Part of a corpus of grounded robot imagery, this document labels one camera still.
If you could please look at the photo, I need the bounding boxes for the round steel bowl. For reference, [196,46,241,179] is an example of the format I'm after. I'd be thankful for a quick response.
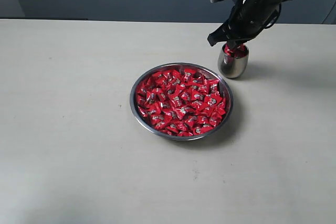
[129,62,234,142]

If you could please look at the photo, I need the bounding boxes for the red candy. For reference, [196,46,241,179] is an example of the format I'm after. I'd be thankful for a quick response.
[224,44,246,59]

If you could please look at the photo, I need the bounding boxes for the small steel cup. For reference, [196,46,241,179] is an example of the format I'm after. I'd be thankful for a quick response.
[217,44,249,79]

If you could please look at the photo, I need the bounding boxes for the pile of red wrapped candies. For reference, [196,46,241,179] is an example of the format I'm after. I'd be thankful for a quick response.
[136,68,228,137]

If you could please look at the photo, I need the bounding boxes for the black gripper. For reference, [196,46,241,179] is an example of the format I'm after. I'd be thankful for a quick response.
[207,0,292,53]

